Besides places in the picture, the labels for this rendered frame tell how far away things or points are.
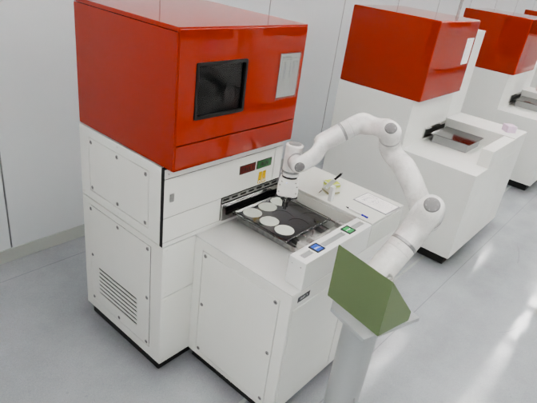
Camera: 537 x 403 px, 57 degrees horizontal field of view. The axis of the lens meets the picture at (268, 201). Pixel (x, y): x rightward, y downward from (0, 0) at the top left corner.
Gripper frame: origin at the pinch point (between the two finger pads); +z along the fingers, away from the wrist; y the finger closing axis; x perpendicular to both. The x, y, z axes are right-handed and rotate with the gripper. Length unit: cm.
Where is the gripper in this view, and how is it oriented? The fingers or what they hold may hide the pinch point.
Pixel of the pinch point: (284, 204)
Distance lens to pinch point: 241.3
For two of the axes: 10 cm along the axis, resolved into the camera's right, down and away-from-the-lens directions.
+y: 9.9, 1.6, -0.1
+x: 0.7, -4.2, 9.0
